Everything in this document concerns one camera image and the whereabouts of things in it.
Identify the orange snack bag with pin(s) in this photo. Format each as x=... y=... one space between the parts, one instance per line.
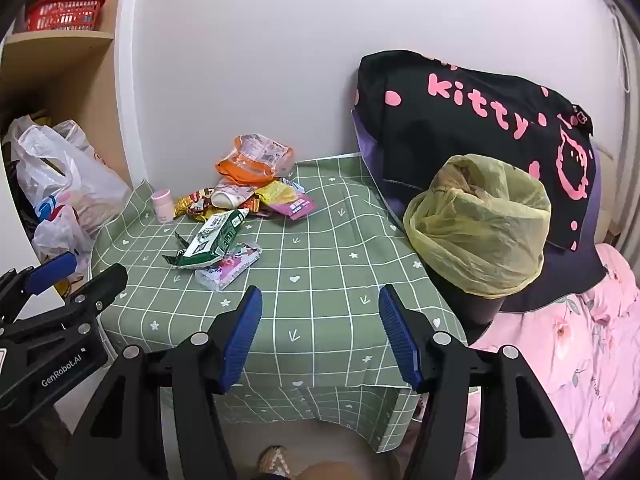
x=250 y=165

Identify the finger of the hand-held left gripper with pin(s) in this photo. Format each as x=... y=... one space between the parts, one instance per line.
x=102 y=287
x=50 y=267

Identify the beige woven slipper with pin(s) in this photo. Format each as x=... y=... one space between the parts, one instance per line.
x=274 y=460

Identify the white paper cup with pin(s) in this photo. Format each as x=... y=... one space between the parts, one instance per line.
x=227 y=197

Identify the black bin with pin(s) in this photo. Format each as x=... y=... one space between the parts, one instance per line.
x=470 y=310

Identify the red plastic basket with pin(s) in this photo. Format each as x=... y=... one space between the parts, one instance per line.
x=65 y=15

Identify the person's leg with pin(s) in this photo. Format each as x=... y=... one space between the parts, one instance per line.
x=330 y=472

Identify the yellow snack wrapper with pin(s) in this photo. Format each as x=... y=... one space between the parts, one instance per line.
x=275 y=195

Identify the pink floral blanket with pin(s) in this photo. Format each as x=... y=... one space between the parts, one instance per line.
x=575 y=360

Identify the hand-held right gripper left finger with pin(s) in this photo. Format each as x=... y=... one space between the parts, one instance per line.
x=245 y=330

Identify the brown chocolate wrapper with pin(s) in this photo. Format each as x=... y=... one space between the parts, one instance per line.
x=192 y=202

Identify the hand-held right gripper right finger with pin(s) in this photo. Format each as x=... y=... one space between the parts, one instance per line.
x=397 y=330

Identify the purple wet wipes packet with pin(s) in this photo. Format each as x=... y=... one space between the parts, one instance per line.
x=225 y=267

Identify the crumpled white plastic bag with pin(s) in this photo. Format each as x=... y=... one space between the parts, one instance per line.
x=60 y=230

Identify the green checked tablecloth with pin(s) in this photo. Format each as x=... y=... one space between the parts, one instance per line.
x=310 y=260

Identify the large white plastic bag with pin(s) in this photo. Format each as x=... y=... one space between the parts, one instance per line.
x=75 y=180

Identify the pink purple packet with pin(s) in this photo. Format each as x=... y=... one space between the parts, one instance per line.
x=297 y=206

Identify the wooden shelf unit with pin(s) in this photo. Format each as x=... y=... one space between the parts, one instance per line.
x=55 y=75

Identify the green white snack packet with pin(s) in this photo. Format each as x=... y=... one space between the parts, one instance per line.
x=215 y=237

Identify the small pink bottle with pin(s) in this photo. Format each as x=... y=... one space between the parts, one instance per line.
x=163 y=207

